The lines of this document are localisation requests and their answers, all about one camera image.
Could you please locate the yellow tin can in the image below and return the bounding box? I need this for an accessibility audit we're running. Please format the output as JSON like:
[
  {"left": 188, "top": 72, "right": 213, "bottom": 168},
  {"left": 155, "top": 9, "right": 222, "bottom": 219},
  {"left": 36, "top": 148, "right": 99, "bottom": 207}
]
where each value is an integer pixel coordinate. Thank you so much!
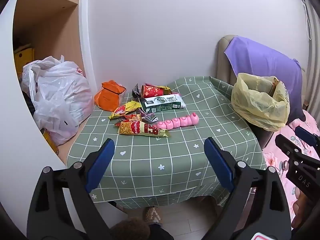
[{"left": 41, "top": 128, "right": 59, "bottom": 155}]

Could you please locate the pink caterpillar toy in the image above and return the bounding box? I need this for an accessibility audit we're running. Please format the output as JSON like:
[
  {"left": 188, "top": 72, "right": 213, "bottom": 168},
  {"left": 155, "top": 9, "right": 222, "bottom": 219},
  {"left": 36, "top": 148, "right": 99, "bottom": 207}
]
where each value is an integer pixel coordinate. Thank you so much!
[{"left": 155, "top": 113, "right": 200, "bottom": 130}]

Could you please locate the white plastic bag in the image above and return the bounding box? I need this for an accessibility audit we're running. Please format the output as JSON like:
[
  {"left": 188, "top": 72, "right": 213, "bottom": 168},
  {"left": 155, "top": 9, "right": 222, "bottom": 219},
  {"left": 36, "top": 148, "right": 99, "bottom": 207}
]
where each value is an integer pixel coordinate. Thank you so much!
[{"left": 20, "top": 55, "right": 95, "bottom": 147}]

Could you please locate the dark wrapper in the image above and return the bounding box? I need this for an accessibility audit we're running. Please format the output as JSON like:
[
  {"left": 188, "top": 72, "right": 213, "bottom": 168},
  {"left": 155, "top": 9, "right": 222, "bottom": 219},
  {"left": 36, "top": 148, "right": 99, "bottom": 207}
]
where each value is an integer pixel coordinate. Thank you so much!
[{"left": 132, "top": 83, "right": 143, "bottom": 99}]

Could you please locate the person's leg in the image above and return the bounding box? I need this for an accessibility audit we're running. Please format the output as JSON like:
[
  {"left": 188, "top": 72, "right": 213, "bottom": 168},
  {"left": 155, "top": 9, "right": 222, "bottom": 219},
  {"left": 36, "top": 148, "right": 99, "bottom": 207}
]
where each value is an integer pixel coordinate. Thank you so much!
[{"left": 110, "top": 217, "right": 174, "bottom": 240}]

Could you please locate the red paper cup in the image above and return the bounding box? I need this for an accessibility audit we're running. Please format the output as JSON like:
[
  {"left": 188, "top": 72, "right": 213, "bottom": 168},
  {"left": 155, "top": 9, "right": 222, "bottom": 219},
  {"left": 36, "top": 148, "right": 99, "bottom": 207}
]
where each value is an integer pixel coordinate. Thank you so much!
[{"left": 141, "top": 84, "right": 172, "bottom": 98}]

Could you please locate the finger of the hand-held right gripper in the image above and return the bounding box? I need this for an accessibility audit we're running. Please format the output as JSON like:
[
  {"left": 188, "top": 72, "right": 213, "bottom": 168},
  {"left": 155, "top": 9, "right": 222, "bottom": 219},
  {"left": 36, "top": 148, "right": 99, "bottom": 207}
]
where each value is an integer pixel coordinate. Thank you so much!
[
  {"left": 275, "top": 134, "right": 320, "bottom": 167},
  {"left": 294, "top": 126, "right": 320, "bottom": 148}
]

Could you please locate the green checked tablecloth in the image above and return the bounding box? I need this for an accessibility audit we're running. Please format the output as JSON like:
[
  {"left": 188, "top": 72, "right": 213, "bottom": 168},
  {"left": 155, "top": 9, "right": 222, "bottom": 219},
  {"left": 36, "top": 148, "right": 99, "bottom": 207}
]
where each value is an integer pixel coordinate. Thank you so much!
[{"left": 66, "top": 76, "right": 267, "bottom": 209}]

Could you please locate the wooden shelf unit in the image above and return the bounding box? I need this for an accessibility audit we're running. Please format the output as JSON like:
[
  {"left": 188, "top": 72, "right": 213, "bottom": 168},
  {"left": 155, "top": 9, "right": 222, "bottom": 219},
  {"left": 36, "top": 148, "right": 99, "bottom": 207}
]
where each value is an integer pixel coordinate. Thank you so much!
[{"left": 11, "top": 0, "right": 97, "bottom": 167}]

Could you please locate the yellow plastic bag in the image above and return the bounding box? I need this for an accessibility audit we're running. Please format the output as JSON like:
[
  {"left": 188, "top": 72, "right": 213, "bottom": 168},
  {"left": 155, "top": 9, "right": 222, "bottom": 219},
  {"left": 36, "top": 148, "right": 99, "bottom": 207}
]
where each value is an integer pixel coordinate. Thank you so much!
[{"left": 231, "top": 72, "right": 291, "bottom": 132}]

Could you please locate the pink floral bed sheet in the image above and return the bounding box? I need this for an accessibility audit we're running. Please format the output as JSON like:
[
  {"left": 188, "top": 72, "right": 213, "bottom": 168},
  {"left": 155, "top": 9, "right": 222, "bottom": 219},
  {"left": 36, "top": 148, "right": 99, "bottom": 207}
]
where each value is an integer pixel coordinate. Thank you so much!
[{"left": 262, "top": 110, "right": 320, "bottom": 230}]

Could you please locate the large yellow red snack packet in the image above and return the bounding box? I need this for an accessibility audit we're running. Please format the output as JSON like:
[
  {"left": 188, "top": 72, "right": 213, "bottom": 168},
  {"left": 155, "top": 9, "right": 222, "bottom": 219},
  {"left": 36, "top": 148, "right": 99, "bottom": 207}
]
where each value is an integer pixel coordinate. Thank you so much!
[{"left": 117, "top": 120, "right": 170, "bottom": 138}]

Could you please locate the yellow plush toy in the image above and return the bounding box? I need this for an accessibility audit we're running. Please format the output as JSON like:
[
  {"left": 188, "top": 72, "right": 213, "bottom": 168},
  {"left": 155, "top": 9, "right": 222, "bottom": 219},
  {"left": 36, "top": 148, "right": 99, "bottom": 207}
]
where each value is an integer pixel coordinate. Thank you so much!
[{"left": 14, "top": 46, "right": 35, "bottom": 74}]

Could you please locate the green white milk carton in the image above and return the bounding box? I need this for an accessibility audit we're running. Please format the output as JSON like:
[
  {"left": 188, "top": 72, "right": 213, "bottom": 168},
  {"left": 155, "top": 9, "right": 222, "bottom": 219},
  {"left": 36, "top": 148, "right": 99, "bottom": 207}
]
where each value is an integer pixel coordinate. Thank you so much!
[{"left": 140, "top": 94, "right": 187, "bottom": 114}]

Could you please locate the orange packet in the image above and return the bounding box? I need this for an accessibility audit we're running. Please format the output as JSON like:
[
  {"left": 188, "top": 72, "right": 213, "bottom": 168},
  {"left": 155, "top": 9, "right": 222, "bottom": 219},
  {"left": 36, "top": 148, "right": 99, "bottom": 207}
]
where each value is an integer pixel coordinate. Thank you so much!
[{"left": 94, "top": 80, "right": 127, "bottom": 112}]

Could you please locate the grey curtain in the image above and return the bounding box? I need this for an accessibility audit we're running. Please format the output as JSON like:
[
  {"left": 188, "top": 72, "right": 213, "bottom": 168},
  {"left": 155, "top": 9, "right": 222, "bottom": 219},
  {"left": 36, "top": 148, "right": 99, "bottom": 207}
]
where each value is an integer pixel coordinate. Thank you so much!
[{"left": 287, "top": 0, "right": 320, "bottom": 113}]

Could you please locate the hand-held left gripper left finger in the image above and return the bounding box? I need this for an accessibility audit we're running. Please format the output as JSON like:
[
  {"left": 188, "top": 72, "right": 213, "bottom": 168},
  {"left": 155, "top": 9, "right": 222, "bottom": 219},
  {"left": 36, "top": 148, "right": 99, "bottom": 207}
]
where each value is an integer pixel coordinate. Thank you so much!
[{"left": 26, "top": 138, "right": 115, "bottom": 240}]

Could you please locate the silver purple wrapper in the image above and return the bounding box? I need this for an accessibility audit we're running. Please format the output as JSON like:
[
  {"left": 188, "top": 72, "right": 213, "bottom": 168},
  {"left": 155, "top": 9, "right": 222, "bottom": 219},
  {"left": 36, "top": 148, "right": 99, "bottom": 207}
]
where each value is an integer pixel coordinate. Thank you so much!
[{"left": 139, "top": 107, "right": 158, "bottom": 123}]

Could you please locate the small red wrapper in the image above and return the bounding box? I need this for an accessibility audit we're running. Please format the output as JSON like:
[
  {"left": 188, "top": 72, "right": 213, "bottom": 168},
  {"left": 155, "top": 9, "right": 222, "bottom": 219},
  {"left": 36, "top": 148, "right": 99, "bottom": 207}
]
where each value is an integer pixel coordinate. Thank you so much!
[{"left": 115, "top": 114, "right": 142, "bottom": 127}]

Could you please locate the knitted slipper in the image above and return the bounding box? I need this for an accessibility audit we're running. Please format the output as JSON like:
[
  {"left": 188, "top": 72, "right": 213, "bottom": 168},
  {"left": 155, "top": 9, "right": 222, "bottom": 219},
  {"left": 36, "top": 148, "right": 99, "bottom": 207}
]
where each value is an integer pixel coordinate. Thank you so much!
[{"left": 143, "top": 206, "right": 163, "bottom": 224}]

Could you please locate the purple cloth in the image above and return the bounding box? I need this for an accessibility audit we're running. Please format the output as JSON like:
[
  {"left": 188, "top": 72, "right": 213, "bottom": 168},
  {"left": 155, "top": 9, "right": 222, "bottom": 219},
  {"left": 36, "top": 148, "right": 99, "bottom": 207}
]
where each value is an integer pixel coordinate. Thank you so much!
[{"left": 224, "top": 36, "right": 307, "bottom": 123}]

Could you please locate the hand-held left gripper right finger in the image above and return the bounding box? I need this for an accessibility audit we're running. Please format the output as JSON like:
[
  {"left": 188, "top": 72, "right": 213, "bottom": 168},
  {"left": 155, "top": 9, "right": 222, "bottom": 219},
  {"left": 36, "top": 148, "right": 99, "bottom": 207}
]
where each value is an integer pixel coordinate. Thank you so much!
[{"left": 204, "top": 137, "right": 293, "bottom": 240}]

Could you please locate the small yellow snack packet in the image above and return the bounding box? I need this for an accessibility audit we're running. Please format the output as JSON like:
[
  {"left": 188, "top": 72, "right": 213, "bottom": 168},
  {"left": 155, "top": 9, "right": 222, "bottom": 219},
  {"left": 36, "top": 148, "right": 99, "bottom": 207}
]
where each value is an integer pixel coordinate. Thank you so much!
[{"left": 108, "top": 100, "right": 142, "bottom": 120}]

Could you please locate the person's right forearm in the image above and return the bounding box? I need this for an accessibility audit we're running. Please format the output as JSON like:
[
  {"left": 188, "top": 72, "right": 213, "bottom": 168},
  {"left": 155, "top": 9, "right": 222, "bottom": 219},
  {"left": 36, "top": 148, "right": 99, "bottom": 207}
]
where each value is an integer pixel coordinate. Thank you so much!
[{"left": 291, "top": 187, "right": 320, "bottom": 230}]

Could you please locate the beige padded headboard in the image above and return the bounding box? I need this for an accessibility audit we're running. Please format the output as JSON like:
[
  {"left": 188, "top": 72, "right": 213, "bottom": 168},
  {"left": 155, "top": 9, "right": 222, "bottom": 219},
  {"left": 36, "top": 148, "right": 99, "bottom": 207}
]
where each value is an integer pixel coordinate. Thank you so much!
[{"left": 216, "top": 35, "right": 240, "bottom": 85}]

